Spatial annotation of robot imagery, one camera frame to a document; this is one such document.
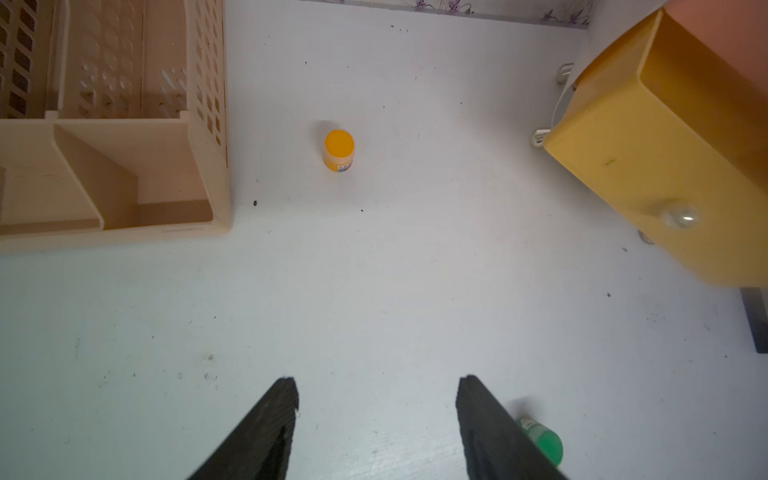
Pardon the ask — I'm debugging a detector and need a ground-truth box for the beige desk file organizer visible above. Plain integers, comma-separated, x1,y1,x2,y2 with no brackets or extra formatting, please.
1,0,232,254

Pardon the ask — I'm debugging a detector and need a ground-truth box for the green paint can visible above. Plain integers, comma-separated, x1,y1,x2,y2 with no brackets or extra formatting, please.
517,416,564,467

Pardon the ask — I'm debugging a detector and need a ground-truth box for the yellow drawer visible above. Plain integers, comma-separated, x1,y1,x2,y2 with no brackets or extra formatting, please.
543,10,767,287

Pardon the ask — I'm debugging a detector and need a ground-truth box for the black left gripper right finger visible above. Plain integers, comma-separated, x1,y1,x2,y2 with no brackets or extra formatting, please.
456,375,565,479

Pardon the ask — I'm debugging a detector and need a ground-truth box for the white oval drawer cabinet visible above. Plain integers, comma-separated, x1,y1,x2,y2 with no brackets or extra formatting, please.
530,0,666,150

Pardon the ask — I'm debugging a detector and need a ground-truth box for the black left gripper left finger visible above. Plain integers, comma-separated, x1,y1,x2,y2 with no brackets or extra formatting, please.
191,377,299,479

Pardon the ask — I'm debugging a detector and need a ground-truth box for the pink top drawer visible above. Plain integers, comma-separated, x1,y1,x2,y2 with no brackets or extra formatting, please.
664,0,768,93

